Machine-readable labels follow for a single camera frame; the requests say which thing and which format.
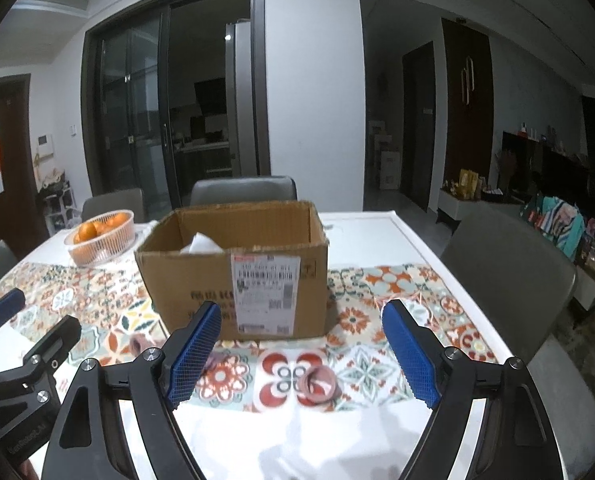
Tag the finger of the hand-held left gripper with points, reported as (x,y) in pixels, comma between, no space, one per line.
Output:
(2,307)
(55,342)

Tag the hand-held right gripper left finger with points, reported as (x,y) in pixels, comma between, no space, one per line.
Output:
(192,355)

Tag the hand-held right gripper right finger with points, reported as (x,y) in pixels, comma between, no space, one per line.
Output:
(410,355)

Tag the brown cardboard box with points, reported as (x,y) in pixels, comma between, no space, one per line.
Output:
(267,280)

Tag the white soft cloth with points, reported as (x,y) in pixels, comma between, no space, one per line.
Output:
(200,244)

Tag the white plastic fruit basket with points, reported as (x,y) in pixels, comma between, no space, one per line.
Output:
(102,250)

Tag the white shoe rack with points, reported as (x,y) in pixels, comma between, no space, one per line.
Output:
(55,205)

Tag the pile of oranges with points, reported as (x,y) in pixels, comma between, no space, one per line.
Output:
(95,230)

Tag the dark brown wooden door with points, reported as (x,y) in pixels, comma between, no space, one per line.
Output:
(15,160)

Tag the white low cabinet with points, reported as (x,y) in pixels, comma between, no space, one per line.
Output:
(472,205)

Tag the white intercom panel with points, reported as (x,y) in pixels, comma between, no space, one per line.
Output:
(45,144)

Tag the stack of cartons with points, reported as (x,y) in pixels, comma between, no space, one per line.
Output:
(387,160)

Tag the black television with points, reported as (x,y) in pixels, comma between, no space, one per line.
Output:
(552,170)

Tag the silver refrigerator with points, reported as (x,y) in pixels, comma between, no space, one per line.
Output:
(240,105)

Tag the dark framed sliding glass door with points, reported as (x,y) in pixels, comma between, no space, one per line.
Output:
(142,85)

